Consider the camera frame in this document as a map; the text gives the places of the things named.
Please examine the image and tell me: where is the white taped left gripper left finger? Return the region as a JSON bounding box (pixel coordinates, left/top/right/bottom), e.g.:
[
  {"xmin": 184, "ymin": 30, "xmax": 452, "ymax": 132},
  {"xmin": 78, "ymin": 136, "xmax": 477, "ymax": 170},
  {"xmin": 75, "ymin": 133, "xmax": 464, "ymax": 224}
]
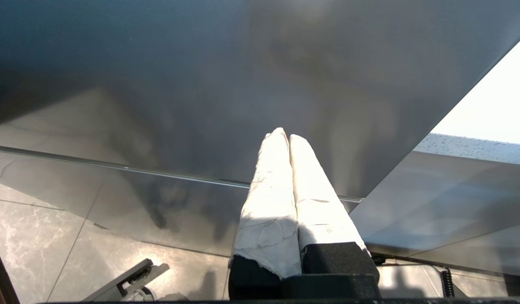
[{"xmin": 228, "ymin": 128, "xmax": 303, "ymax": 300}]

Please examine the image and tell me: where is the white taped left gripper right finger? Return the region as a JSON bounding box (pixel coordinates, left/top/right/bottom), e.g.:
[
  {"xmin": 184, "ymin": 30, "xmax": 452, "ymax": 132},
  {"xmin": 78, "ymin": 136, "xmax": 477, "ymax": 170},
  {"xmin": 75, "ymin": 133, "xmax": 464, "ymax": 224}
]
[{"xmin": 289, "ymin": 134, "xmax": 381, "ymax": 278}]

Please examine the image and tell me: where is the grey cabinet front panel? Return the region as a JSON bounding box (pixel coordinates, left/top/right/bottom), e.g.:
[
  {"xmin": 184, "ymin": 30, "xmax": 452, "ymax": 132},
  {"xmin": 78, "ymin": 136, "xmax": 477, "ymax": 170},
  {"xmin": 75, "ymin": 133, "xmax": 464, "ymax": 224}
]
[{"xmin": 351, "ymin": 151, "xmax": 520, "ymax": 277}]

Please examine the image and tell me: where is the grey steel appliance front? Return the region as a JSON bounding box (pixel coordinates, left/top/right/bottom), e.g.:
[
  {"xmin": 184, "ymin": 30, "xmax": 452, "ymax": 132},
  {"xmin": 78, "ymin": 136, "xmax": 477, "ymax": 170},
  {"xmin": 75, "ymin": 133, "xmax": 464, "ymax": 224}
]
[{"xmin": 0, "ymin": 0, "xmax": 520, "ymax": 258}]

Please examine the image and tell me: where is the white tall side panel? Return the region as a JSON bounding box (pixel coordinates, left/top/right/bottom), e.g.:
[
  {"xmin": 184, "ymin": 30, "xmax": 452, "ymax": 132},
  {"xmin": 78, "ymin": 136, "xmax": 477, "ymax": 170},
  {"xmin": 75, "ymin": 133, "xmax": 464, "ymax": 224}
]
[{"xmin": 431, "ymin": 32, "xmax": 520, "ymax": 145}]

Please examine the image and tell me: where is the small black box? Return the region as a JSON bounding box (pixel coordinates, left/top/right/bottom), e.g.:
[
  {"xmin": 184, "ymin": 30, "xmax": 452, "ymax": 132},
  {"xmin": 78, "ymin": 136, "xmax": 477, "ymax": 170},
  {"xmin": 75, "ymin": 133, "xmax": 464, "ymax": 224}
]
[{"xmin": 503, "ymin": 274, "xmax": 520, "ymax": 297}]

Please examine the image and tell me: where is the dark brown slanted bar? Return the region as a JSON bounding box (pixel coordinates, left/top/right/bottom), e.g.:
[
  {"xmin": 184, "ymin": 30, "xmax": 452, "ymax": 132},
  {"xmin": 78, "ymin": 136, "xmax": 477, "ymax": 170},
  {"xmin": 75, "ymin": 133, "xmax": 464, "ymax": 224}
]
[{"xmin": 0, "ymin": 234, "xmax": 20, "ymax": 304}]

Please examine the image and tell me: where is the black coiled cable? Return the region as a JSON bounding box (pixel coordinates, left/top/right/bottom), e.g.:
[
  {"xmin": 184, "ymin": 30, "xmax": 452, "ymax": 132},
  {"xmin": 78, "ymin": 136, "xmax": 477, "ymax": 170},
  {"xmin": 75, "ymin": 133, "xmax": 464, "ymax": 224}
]
[{"xmin": 439, "ymin": 267, "xmax": 455, "ymax": 298}]

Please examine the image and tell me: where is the grey metal bracket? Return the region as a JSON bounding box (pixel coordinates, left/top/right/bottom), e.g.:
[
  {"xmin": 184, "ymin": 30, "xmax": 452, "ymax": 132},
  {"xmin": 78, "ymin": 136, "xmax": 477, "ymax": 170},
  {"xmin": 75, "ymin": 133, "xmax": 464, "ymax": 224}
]
[{"xmin": 83, "ymin": 258, "xmax": 171, "ymax": 302}]

